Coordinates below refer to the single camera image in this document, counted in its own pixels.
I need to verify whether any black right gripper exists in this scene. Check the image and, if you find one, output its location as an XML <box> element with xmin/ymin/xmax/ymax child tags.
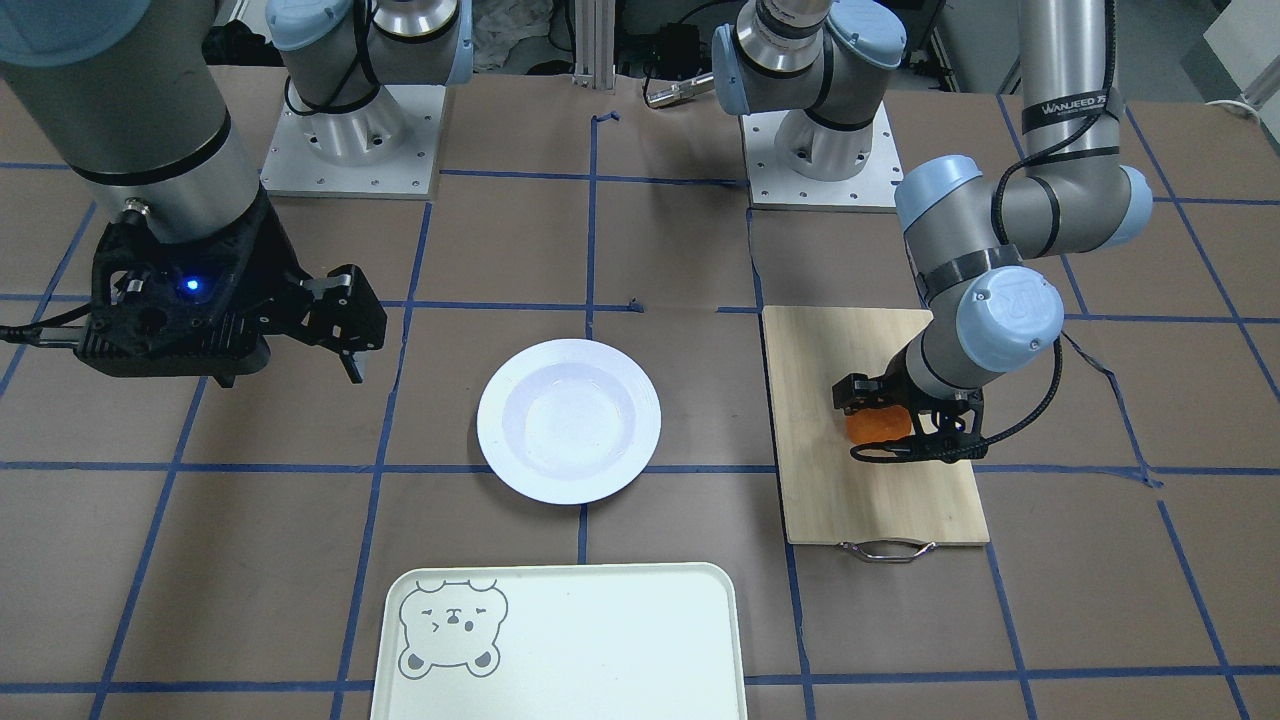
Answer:
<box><xmin>77</xmin><ymin>191</ymin><xmax>387</xmax><ymax>388</ymax></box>

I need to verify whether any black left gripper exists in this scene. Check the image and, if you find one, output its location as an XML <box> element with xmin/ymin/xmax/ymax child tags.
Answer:
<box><xmin>835</xmin><ymin>373</ymin><xmax>986</xmax><ymax>464</ymax></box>

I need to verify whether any orange fruit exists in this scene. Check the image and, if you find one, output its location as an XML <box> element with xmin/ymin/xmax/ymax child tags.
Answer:
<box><xmin>845</xmin><ymin>405</ymin><xmax>914</xmax><ymax>446</ymax></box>

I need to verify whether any white ribbed plate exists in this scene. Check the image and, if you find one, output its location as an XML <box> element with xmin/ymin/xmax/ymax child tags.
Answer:
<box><xmin>476</xmin><ymin>340</ymin><xmax>662</xmax><ymax>505</ymax></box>

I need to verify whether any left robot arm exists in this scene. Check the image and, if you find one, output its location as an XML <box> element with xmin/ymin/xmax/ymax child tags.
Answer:
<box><xmin>710</xmin><ymin>1</ymin><xmax>1153</xmax><ymax>464</ymax></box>

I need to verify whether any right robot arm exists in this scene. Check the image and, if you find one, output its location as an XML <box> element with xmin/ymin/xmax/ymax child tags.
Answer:
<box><xmin>3</xmin><ymin>1</ymin><xmax>475</xmax><ymax>387</ymax></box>

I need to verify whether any pale green bear tray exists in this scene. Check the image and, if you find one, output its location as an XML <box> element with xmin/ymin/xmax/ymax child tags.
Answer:
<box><xmin>371</xmin><ymin>562</ymin><xmax>748</xmax><ymax>719</ymax></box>

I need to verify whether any bamboo cutting board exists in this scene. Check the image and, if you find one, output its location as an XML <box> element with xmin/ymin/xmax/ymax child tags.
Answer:
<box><xmin>762</xmin><ymin>305</ymin><xmax>989</xmax><ymax>553</ymax></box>

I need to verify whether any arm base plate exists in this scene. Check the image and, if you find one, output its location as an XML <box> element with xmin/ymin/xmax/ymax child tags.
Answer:
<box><xmin>261</xmin><ymin>85</ymin><xmax>447</xmax><ymax>200</ymax></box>
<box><xmin>740</xmin><ymin>104</ymin><xmax>904</xmax><ymax>214</ymax></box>

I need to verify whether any aluminium frame post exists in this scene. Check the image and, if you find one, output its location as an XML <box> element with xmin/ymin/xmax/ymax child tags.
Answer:
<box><xmin>572</xmin><ymin>0</ymin><xmax>616</xmax><ymax>94</ymax></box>

